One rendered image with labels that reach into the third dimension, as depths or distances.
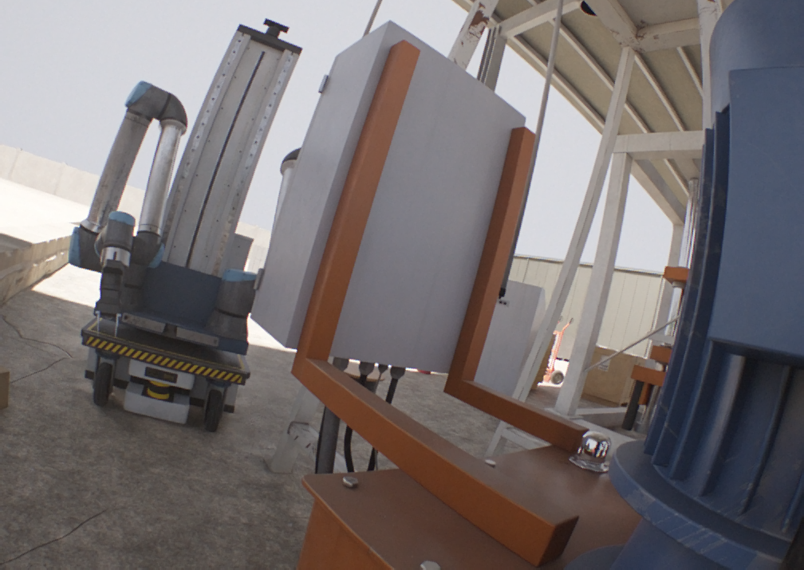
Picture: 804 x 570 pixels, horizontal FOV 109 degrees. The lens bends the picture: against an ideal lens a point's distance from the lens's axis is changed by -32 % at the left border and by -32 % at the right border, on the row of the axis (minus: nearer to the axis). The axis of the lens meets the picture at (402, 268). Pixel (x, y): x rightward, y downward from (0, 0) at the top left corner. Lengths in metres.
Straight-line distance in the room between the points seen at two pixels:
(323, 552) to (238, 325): 1.44
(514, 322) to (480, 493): 3.59
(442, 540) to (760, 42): 0.40
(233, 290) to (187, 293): 0.25
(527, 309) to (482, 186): 3.08
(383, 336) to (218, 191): 1.35
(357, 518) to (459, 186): 0.65
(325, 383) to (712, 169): 0.50
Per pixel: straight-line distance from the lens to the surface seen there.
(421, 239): 0.77
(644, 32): 2.50
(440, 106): 0.82
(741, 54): 0.30
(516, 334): 3.91
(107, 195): 1.67
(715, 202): 0.27
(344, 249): 0.64
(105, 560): 1.13
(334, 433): 0.59
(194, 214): 1.94
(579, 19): 6.24
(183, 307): 1.88
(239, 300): 1.73
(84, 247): 1.69
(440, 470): 0.40
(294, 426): 1.51
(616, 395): 6.27
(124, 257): 1.28
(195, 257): 1.94
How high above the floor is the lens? 0.78
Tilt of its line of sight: 3 degrees up
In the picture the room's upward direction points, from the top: 16 degrees clockwise
